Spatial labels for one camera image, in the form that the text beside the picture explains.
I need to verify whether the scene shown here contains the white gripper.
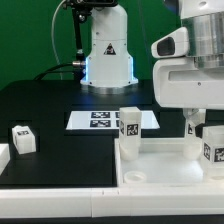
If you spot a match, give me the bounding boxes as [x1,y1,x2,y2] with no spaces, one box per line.
[153,57,224,127]

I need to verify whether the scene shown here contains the white square tabletop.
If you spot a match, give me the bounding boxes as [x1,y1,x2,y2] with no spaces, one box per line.
[115,138,213,187]

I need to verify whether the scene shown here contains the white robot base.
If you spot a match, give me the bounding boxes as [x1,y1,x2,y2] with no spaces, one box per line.
[80,5,138,94]

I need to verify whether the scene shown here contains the white sheet with tags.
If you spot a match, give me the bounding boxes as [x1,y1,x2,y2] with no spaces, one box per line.
[66,110,160,130]

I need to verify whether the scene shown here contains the white front fence bar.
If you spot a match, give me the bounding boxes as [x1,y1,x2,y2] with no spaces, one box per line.
[0,185,224,219]

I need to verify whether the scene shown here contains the white left fence piece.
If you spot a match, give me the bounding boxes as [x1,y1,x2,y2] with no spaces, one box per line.
[0,144,10,175]

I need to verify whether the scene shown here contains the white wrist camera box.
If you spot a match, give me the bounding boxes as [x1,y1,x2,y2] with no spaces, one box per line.
[151,27,190,59]

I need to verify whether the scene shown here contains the black cables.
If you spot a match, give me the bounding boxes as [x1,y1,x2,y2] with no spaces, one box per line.
[33,63,83,82]

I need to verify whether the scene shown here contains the black camera stand pole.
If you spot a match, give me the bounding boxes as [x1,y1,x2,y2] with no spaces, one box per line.
[63,0,118,82]

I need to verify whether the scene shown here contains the grey cable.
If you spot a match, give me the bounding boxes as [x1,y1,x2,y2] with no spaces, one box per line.
[50,1,69,81]

